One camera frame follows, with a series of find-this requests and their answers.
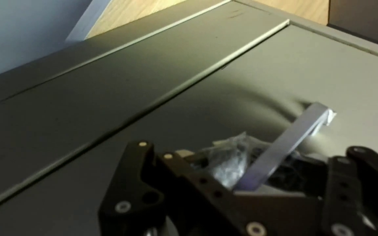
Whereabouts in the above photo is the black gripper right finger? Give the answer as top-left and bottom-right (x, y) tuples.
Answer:
(322, 146), (378, 236)

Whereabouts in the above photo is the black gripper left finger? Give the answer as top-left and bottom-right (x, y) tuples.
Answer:
(99, 139), (260, 236)

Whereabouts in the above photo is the silver metal drawer handle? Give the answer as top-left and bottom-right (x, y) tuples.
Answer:
(234, 102), (338, 191)

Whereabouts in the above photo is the grey drawer front with handle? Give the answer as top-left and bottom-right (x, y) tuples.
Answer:
(0, 18), (378, 236)

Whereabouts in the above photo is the grey plain drawer front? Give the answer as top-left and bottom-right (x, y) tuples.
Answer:
(0, 0), (292, 215)

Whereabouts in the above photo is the crumpled clear plastic film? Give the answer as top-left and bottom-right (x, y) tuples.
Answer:
(206, 130), (279, 189)

